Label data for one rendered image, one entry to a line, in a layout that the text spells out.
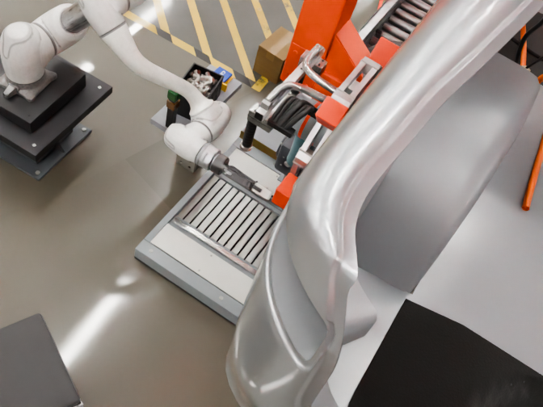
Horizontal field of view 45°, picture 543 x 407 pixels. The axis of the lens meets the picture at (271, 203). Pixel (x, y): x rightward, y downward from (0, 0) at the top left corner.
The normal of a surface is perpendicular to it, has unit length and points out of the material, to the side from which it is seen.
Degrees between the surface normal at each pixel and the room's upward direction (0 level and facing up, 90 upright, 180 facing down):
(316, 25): 90
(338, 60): 90
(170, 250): 0
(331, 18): 90
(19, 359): 0
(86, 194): 0
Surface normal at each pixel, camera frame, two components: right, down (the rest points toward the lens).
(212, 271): 0.21, -0.56
